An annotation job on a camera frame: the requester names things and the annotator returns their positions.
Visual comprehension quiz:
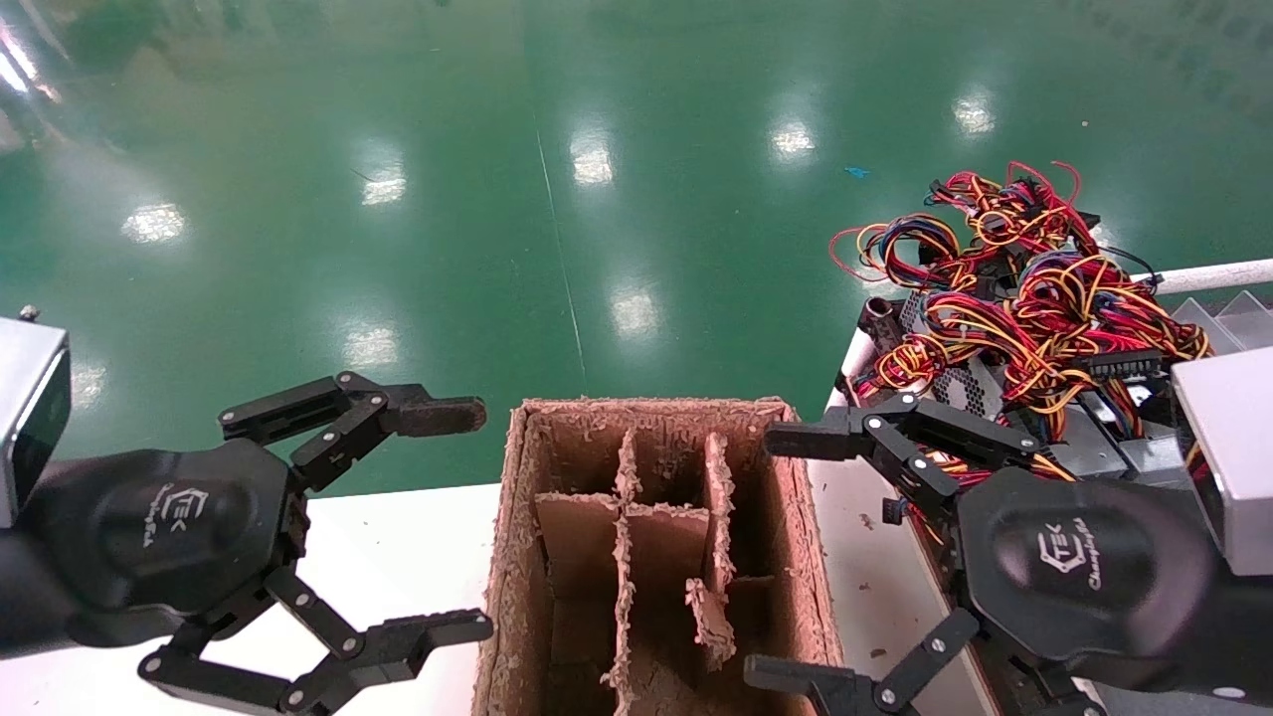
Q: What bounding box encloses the black pipe joint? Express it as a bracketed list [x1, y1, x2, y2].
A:
[860, 296, 901, 349]

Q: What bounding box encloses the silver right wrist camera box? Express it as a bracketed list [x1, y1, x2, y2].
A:
[1172, 346, 1273, 578]

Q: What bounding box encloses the multicolour wire harness with connector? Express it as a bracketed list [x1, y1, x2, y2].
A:
[880, 449, 1080, 528]

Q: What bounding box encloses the clear plastic tray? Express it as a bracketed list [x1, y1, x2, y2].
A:
[1174, 290, 1273, 351]

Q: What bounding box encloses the white cart pipe rail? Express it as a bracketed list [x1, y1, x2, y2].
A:
[825, 328, 878, 409]
[1129, 259, 1273, 296]

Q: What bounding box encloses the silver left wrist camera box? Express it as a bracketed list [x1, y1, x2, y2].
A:
[0, 306, 73, 530]

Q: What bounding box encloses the tangled multicolour wire pile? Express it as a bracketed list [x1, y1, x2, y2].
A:
[827, 159, 1212, 444]

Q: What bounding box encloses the cardboard cross divider panel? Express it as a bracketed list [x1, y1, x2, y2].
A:
[534, 492, 712, 603]

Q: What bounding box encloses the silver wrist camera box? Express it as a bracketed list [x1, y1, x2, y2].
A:
[1172, 346, 1273, 578]
[0, 306, 73, 530]

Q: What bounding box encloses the torn cardboard divider strip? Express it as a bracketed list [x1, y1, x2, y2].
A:
[602, 428, 644, 716]
[684, 431, 739, 669]

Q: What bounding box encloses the worn brown cardboard box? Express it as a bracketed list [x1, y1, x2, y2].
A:
[469, 396, 854, 716]

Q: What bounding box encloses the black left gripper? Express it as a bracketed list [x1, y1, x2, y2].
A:
[20, 373, 493, 716]

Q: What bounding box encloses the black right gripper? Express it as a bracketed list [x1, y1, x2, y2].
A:
[744, 391, 1229, 716]

